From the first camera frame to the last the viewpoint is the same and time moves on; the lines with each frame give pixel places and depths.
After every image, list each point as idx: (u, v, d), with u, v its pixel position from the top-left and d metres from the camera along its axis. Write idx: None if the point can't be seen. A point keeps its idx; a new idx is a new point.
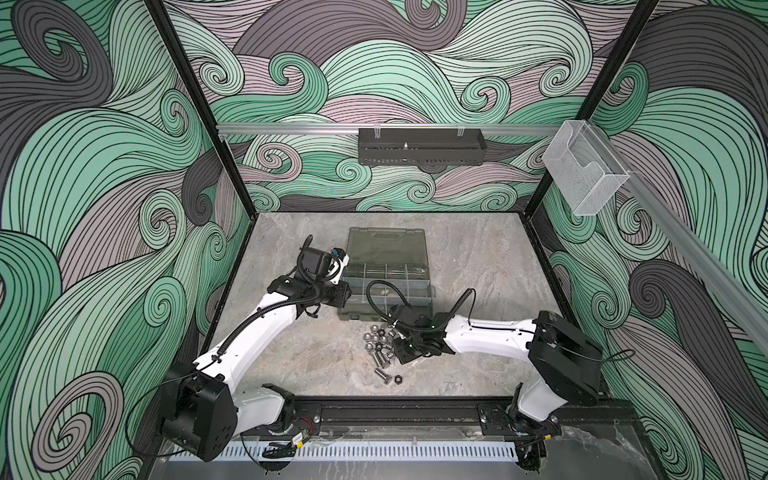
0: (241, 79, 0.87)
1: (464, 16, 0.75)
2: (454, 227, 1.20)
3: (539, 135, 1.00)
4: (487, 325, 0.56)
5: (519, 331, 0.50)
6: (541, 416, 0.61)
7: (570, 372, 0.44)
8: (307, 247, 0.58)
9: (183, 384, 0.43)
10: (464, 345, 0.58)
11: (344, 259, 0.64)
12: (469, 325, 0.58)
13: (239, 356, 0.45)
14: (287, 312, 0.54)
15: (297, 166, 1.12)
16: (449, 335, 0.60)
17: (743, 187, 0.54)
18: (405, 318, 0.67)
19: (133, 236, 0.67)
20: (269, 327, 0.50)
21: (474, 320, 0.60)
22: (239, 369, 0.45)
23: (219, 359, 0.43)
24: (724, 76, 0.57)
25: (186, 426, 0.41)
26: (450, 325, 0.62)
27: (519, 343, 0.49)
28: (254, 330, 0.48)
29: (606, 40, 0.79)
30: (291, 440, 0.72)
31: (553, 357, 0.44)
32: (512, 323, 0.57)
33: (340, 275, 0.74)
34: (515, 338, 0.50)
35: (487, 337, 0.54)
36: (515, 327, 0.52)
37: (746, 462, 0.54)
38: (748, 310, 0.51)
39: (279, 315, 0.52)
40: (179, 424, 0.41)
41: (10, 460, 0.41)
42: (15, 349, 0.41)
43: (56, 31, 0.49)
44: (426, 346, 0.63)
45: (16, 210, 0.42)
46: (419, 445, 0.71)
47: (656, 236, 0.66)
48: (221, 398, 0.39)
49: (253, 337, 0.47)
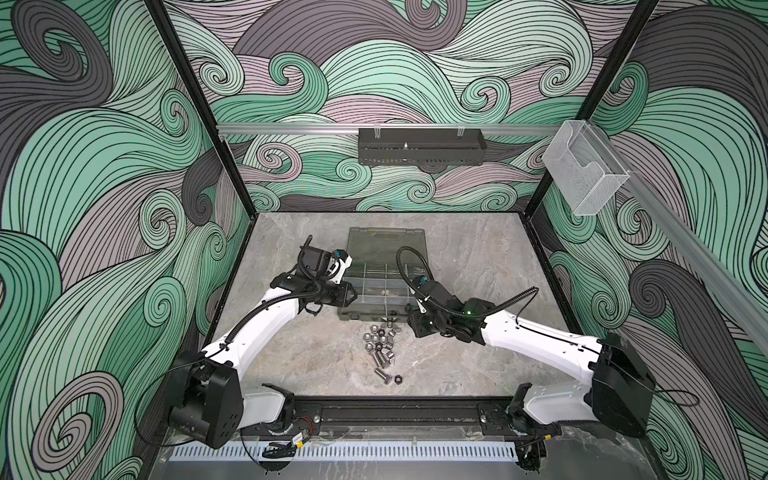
0: (241, 79, 0.87)
1: (464, 16, 0.75)
2: (454, 227, 1.20)
3: (539, 135, 1.00)
4: (539, 329, 0.51)
5: (580, 346, 0.46)
6: (543, 420, 0.61)
7: (628, 405, 0.40)
8: (306, 245, 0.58)
9: (190, 373, 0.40)
10: (502, 341, 0.54)
11: (346, 260, 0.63)
12: (515, 323, 0.54)
13: (246, 345, 0.46)
14: (290, 306, 0.55)
15: (297, 165, 1.11)
16: (490, 327, 0.55)
17: (742, 187, 0.54)
18: (436, 297, 0.61)
19: (133, 236, 0.67)
20: (272, 318, 0.51)
21: (522, 319, 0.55)
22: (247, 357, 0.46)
23: (227, 347, 0.45)
24: (723, 76, 0.57)
25: (194, 414, 0.42)
26: (492, 317, 0.57)
27: (577, 359, 0.45)
28: (258, 321, 0.50)
29: (606, 40, 0.79)
30: (291, 440, 0.72)
31: (616, 387, 0.40)
32: (573, 336, 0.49)
33: (341, 275, 0.75)
34: (573, 352, 0.46)
35: (537, 340, 0.50)
36: (576, 341, 0.47)
37: (746, 462, 0.54)
38: (748, 310, 0.51)
39: (282, 307, 0.54)
40: (187, 412, 0.42)
41: (10, 459, 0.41)
42: (15, 348, 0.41)
43: (55, 31, 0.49)
44: (456, 330, 0.59)
45: (16, 207, 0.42)
46: (419, 445, 0.71)
47: (655, 236, 0.66)
48: (230, 383, 0.40)
49: (259, 327, 0.49)
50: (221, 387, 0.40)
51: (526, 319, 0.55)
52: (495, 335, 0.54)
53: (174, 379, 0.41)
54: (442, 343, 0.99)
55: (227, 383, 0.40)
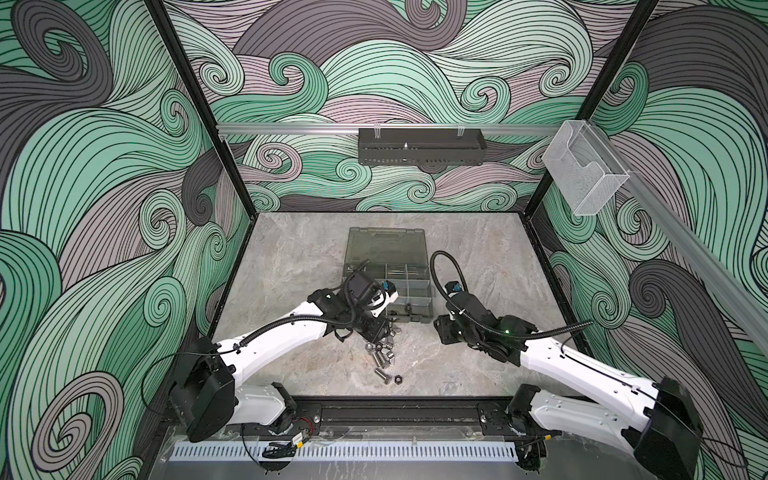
0: (241, 79, 0.87)
1: (464, 16, 0.75)
2: (454, 227, 1.20)
3: (539, 135, 1.00)
4: (587, 362, 0.49)
5: (634, 388, 0.44)
6: (545, 423, 0.61)
7: (682, 452, 0.38)
8: (359, 270, 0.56)
9: (200, 359, 0.45)
10: (542, 367, 0.52)
11: (392, 294, 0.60)
12: (560, 351, 0.51)
13: (256, 355, 0.45)
14: (316, 330, 0.54)
15: (297, 165, 1.11)
16: (532, 351, 0.52)
17: (742, 187, 0.54)
18: (471, 310, 0.59)
19: (133, 236, 0.67)
20: (292, 336, 0.50)
21: (567, 348, 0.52)
22: (252, 367, 0.45)
23: (238, 350, 0.44)
24: (723, 76, 0.57)
25: (186, 400, 0.43)
26: (533, 342, 0.54)
27: (630, 400, 0.43)
28: (278, 334, 0.49)
29: (606, 40, 0.79)
30: (291, 440, 0.72)
31: (674, 435, 0.39)
32: (626, 375, 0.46)
33: (382, 308, 0.71)
34: (626, 393, 0.44)
35: (585, 374, 0.47)
36: (629, 382, 0.45)
37: (746, 462, 0.54)
38: (747, 309, 0.51)
39: (307, 328, 0.52)
40: (181, 395, 0.43)
41: (10, 459, 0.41)
42: (15, 348, 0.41)
43: (56, 31, 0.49)
44: (491, 347, 0.57)
45: (16, 207, 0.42)
46: (419, 445, 0.71)
47: (655, 236, 0.66)
48: (223, 390, 0.40)
49: (276, 340, 0.48)
50: (214, 391, 0.39)
51: (572, 349, 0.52)
52: (534, 360, 0.52)
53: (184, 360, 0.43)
54: (442, 343, 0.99)
55: (220, 390, 0.39)
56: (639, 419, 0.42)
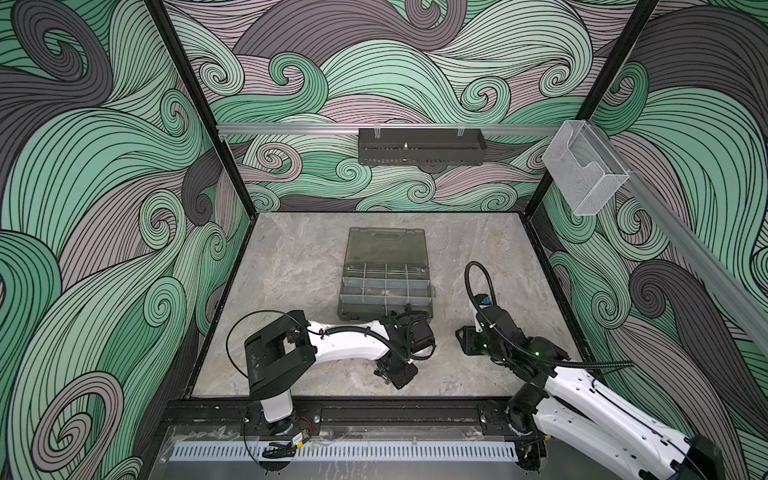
0: (241, 79, 0.87)
1: (463, 16, 0.75)
2: (454, 227, 1.20)
3: (540, 135, 1.00)
4: (617, 402, 0.48)
5: (664, 438, 0.43)
6: (545, 429, 0.62)
7: None
8: (424, 318, 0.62)
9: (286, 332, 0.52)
10: (567, 396, 0.52)
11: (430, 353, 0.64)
12: (589, 385, 0.51)
13: (332, 347, 0.48)
14: (380, 349, 0.56)
15: (297, 166, 1.12)
16: (558, 379, 0.52)
17: (743, 187, 0.54)
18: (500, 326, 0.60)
19: (133, 236, 0.67)
20: (362, 346, 0.53)
21: (598, 383, 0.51)
22: (324, 355, 0.47)
23: (321, 336, 0.48)
24: (723, 76, 0.57)
25: (265, 354, 0.47)
26: (563, 369, 0.53)
27: (656, 448, 0.43)
28: (355, 338, 0.52)
29: (606, 40, 0.79)
30: (291, 440, 0.72)
31: None
32: (656, 423, 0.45)
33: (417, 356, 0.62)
34: (654, 441, 0.43)
35: (615, 413, 0.47)
36: (659, 430, 0.44)
37: (746, 462, 0.54)
38: (748, 310, 0.51)
39: (374, 346, 0.55)
40: (262, 349, 0.47)
41: (10, 460, 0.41)
42: (15, 347, 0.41)
43: (55, 31, 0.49)
44: (517, 365, 0.57)
45: (16, 207, 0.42)
46: (419, 445, 0.71)
47: (656, 235, 0.66)
48: (297, 366, 0.43)
49: (351, 344, 0.51)
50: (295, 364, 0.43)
51: (603, 385, 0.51)
52: (562, 387, 0.52)
53: (278, 327, 0.47)
54: (443, 344, 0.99)
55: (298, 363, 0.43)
56: (664, 469, 0.41)
